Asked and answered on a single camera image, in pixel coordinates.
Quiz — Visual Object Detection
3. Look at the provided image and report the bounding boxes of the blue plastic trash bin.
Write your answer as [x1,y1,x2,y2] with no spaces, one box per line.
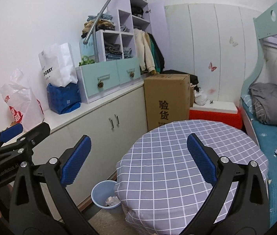
[91,180,121,211]

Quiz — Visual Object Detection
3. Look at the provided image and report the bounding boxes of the trash inside bin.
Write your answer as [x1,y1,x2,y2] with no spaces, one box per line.
[105,196,121,209]

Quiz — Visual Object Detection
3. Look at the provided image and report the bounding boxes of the cream low cabinet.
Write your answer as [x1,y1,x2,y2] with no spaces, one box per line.
[32,81,147,211]

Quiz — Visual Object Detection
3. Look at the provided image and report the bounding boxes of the white red plastic bag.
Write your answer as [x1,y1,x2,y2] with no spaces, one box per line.
[0,69,44,132]

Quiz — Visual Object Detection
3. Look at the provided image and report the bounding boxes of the red storage box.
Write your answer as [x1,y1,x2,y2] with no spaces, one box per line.
[189,107,243,129]

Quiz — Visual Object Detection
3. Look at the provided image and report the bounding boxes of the grey checked tablecloth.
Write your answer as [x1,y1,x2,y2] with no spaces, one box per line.
[115,120,268,234]

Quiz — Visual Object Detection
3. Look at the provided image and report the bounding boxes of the blue plastic bag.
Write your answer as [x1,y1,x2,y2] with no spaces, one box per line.
[47,83,82,115]

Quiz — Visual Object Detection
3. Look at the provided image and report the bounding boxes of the white plastic bag on floor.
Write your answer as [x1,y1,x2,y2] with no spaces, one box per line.
[194,88,208,106]

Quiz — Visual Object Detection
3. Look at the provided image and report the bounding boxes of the brown cardboard box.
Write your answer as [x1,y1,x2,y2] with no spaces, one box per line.
[144,74,190,130]

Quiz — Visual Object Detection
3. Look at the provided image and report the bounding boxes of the white paper shopping bag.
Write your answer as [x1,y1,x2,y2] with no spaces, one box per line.
[39,43,78,87]

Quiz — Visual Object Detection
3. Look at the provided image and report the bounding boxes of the grey folded quilt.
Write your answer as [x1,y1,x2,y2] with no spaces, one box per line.
[249,83,277,126]

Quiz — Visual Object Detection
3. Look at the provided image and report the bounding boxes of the mint drawer unit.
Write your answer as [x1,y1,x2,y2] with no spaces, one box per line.
[76,57,142,103]

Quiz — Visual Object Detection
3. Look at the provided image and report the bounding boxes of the hanging clothes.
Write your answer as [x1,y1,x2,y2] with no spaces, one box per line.
[134,28,165,75]

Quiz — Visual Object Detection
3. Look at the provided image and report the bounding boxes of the white shelf unit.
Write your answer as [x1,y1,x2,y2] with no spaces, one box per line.
[79,0,171,74]

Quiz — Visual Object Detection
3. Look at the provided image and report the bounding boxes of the teal bed frame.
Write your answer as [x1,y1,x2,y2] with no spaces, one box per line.
[240,0,277,142]

